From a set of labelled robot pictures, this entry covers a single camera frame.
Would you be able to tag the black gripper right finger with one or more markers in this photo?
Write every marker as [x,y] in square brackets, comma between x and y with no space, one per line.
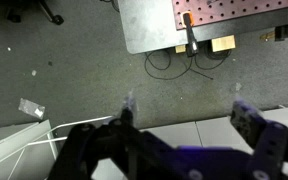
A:
[250,123]

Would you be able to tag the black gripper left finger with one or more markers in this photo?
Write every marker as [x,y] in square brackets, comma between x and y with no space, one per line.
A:
[127,115]

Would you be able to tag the beige cabinet drawer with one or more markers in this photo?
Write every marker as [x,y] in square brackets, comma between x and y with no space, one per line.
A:
[4,146]

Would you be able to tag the grey desk base cabinet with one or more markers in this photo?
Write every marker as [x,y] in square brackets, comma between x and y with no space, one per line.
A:
[217,131]

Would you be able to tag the large pale wooden block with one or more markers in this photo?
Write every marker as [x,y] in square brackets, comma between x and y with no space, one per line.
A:
[223,43]

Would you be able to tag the small pale wooden block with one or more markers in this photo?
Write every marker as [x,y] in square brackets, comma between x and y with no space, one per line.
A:
[180,49]

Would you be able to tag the small wood scrap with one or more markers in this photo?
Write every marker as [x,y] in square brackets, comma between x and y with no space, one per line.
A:
[267,36]

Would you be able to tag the crumpled clear plastic scrap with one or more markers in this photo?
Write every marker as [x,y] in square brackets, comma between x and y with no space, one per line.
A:
[32,108]

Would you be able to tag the orange and black clamp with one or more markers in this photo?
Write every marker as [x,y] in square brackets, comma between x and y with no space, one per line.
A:
[190,36]

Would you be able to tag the red perforated board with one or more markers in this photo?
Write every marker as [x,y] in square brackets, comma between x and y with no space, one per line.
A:
[230,10]

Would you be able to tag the black office chair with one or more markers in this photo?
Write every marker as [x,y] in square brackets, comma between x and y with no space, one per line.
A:
[52,15]

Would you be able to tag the grey metal base plate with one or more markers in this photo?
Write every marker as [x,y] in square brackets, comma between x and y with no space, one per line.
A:
[147,23]

